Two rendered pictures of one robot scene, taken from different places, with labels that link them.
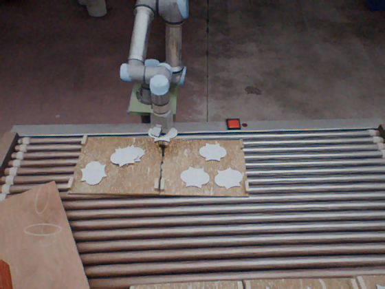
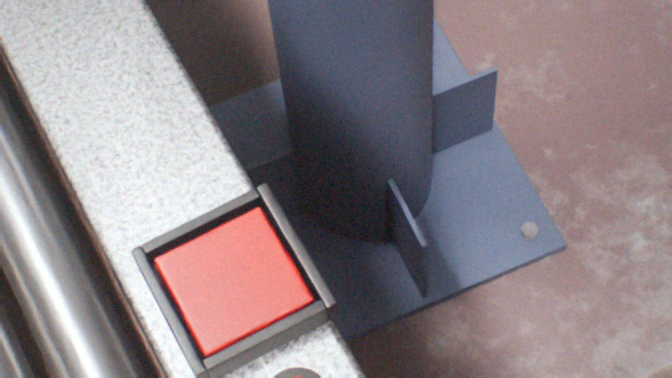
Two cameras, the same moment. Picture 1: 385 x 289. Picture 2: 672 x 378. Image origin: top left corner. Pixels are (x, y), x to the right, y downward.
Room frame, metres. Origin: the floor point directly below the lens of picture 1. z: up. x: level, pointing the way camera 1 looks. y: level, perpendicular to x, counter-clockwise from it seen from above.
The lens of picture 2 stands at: (1.24, -0.51, 1.52)
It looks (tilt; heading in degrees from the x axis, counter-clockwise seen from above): 61 degrees down; 73
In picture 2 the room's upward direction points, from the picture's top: 7 degrees counter-clockwise
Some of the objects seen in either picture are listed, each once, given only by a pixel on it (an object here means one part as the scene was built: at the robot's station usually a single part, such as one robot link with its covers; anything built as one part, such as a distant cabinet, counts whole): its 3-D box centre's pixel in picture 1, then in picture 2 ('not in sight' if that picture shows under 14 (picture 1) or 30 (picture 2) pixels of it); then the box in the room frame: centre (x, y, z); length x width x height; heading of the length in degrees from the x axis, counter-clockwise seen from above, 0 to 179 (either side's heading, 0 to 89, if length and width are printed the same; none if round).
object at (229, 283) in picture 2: (233, 124); (234, 284); (1.27, -0.23, 0.92); 0.06 x 0.06 x 0.01; 4
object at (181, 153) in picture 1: (203, 166); not in sight; (0.96, -0.06, 0.93); 0.41 x 0.35 x 0.02; 91
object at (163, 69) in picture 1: (159, 76); not in sight; (1.14, 0.16, 1.33); 0.11 x 0.11 x 0.08; 87
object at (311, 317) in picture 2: (233, 124); (234, 282); (1.27, -0.23, 0.92); 0.08 x 0.08 x 0.02; 4
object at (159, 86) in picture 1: (159, 89); not in sight; (1.04, 0.15, 1.33); 0.09 x 0.08 x 0.11; 177
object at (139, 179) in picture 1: (119, 164); not in sight; (0.95, 0.36, 0.93); 0.41 x 0.35 x 0.02; 92
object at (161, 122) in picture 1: (159, 120); not in sight; (1.02, 0.16, 1.17); 0.12 x 0.09 x 0.16; 159
